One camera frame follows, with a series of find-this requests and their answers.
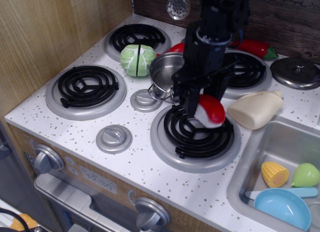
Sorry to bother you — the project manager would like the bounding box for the black cable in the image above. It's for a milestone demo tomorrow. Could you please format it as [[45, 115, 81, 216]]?
[[0, 208, 30, 231]]

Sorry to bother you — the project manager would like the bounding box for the upper grey stove-top knob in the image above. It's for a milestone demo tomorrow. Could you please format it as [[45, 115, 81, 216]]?
[[130, 89, 163, 113]]

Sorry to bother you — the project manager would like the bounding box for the light blue toy ladle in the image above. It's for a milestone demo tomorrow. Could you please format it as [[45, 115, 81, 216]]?
[[245, 187, 319, 230]]

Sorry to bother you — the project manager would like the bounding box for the back right black burner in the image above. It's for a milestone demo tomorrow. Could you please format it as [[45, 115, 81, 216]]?
[[223, 49, 273, 100]]

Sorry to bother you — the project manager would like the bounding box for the small steel pan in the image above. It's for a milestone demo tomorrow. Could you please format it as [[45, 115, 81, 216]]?
[[148, 52, 185, 103]]

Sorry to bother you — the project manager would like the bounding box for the red toy ketchup bottle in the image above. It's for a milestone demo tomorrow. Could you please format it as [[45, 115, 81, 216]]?
[[164, 42, 185, 54]]

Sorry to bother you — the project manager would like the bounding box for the cream toy mayonnaise bottle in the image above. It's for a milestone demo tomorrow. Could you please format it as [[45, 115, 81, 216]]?
[[227, 90, 284, 130]]

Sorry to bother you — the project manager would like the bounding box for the red and white toy sushi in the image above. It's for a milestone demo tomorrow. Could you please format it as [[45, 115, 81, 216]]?
[[194, 94, 226, 129]]

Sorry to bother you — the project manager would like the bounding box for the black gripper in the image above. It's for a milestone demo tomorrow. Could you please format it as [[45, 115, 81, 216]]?
[[171, 22, 234, 116]]

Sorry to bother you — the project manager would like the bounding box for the grey stove-top knob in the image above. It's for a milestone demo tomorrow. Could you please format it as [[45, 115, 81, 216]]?
[[96, 125, 133, 154], [130, 89, 163, 113]]

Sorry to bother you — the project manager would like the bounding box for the front left black burner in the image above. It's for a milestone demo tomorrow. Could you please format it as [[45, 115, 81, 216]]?
[[45, 65, 127, 121]]

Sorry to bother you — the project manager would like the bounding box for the black burner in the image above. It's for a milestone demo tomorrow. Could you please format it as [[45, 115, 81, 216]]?
[[45, 65, 127, 121], [223, 49, 273, 100], [104, 24, 172, 62], [150, 105, 241, 173]]

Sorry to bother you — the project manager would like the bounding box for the lower grey stove-top knob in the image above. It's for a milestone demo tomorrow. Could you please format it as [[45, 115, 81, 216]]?
[[96, 125, 133, 154]]

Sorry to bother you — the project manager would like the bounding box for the yellow toy item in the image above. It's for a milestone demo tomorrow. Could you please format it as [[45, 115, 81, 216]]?
[[10, 213, 38, 231]]

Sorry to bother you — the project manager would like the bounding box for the green toy pear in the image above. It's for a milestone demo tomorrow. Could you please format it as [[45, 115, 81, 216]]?
[[291, 163, 320, 187]]

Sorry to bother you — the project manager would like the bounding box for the grey oven knob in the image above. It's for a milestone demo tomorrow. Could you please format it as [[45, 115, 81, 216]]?
[[34, 144, 65, 174], [135, 196, 171, 231]]

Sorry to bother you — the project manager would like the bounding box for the front right black burner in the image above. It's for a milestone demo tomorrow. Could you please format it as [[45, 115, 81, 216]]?
[[150, 105, 241, 173]]

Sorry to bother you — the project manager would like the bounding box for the left grey oven knob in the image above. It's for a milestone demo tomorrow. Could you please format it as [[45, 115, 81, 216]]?
[[34, 144, 65, 174]]

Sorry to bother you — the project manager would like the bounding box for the grey oven door handle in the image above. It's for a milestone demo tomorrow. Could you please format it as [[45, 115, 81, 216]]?
[[34, 174, 127, 231]]

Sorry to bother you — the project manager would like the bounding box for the red toy chili pepper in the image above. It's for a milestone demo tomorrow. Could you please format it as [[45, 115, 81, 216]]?
[[230, 40, 278, 60]]

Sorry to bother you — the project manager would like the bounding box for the steel sink basin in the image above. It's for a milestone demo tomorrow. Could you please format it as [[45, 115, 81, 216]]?
[[226, 116, 320, 231]]

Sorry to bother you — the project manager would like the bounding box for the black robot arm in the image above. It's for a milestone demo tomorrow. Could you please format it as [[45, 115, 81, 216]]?
[[171, 0, 251, 116]]

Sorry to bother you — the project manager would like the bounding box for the yellow toy corn cob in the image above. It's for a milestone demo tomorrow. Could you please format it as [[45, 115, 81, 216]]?
[[261, 161, 290, 188]]

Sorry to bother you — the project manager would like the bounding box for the back left black burner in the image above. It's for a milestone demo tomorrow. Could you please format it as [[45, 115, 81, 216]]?
[[104, 24, 172, 62]]

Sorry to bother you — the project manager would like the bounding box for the right grey oven knob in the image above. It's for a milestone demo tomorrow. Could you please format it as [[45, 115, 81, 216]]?
[[135, 196, 171, 231]]

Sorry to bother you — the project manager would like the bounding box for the steel pot lid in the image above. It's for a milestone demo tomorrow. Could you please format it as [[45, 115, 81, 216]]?
[[270, 58, 320, 90]]

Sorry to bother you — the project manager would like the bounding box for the green toy cabbage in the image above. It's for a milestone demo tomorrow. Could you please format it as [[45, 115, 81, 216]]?
[[119, 45, 157, 77]]

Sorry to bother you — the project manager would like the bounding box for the hanging steel skimmer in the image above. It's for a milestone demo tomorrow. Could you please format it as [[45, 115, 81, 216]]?
[[166, 0, 191, 21]]

